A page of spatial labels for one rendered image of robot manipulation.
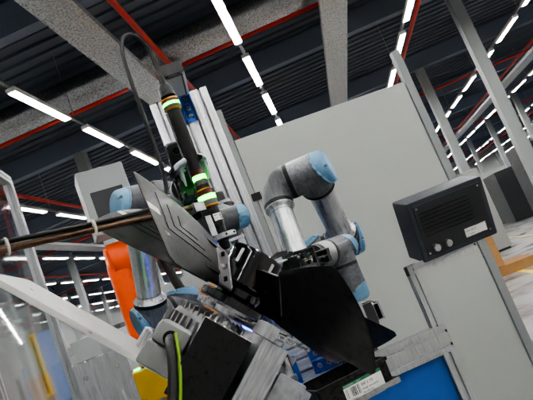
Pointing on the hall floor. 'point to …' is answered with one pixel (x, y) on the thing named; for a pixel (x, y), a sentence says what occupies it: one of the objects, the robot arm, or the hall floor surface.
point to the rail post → (458, 376)
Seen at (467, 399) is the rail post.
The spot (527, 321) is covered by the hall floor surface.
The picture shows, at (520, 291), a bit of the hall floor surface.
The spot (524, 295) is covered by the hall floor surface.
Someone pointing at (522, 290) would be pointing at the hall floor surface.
